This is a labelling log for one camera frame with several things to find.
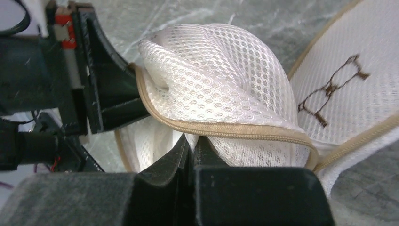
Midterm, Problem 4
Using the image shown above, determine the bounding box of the white mesh laundry bag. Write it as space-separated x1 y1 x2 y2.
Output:
115 0 399 194

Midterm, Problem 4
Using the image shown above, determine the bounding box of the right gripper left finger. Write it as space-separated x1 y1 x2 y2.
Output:
0 136 191 226

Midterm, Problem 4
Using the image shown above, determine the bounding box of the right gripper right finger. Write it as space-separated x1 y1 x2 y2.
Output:
194 137 335 226

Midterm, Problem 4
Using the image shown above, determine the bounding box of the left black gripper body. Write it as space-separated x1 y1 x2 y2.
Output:
0 1 104 173

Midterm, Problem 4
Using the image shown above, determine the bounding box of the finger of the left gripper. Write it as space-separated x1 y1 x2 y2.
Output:
70 3 149 134

